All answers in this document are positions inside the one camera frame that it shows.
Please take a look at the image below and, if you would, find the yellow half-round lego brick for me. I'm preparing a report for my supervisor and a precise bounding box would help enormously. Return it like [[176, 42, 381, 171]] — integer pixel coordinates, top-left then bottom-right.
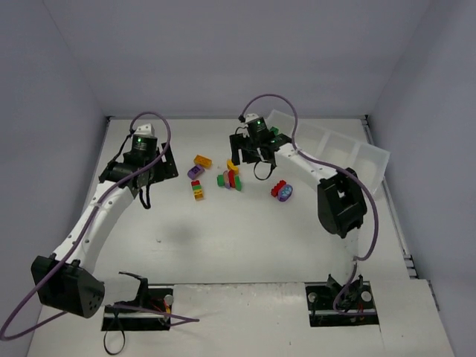
[[227, 159, 239, 175]]

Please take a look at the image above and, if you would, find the purple square lego brick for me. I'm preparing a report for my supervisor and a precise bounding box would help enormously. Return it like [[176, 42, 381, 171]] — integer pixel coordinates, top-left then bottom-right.
[[187, 164, 205, 180]]

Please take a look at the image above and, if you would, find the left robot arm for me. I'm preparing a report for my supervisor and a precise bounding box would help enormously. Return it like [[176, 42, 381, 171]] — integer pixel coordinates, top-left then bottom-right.
[[31, 135, 178, 318]]

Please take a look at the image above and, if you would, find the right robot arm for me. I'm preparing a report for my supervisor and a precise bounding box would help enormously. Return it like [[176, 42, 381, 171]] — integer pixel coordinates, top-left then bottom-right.
[[230, 115, 367, 286]]

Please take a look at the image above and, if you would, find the red half-round lego brick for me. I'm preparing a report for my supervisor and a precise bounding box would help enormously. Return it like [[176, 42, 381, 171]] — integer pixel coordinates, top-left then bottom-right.
[[228, 170, 236, 188]]

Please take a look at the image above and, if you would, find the purple butterfly lego brick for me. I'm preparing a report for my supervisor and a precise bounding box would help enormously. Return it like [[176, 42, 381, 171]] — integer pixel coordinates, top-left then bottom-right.
[[222, 171, 231, 189]]

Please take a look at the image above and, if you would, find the green half-round lego brick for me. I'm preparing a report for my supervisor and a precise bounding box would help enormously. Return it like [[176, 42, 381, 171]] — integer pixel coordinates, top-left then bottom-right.
[[216, 174, 225, 187]]

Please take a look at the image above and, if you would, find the green lego brick in cluster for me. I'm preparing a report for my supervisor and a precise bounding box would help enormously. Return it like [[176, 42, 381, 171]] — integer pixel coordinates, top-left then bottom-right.
[[234, 176, 242, 191]]

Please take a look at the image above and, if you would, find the red lego brick by paw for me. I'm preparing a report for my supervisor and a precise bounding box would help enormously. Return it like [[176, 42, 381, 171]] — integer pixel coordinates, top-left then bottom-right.
[[271, 180, 287, 197]]

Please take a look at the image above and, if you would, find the purple paw print lego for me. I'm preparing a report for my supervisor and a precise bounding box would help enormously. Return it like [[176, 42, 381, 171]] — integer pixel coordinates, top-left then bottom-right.
[[277, 184, 293, 202]]

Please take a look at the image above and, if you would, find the clear plastic divided tray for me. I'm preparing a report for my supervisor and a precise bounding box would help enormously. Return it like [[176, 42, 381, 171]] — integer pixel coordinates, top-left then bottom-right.
[[266, 109, 392, 197]]

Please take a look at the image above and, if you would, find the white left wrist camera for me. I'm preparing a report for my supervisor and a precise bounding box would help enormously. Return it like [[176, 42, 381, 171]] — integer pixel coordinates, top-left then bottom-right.
[[134, 123, 155, 137]]

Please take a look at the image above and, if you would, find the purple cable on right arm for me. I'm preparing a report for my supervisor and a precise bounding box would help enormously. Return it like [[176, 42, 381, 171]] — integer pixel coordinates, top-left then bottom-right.
[[237, 93, 379, 314]]

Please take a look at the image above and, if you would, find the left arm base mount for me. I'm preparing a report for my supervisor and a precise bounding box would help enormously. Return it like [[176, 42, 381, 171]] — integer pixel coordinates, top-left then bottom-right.
[[101, 286, 174, 332]]

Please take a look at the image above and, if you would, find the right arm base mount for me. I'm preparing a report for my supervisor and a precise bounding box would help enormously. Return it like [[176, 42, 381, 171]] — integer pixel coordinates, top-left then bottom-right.
[[305, 280, 379, 328]]

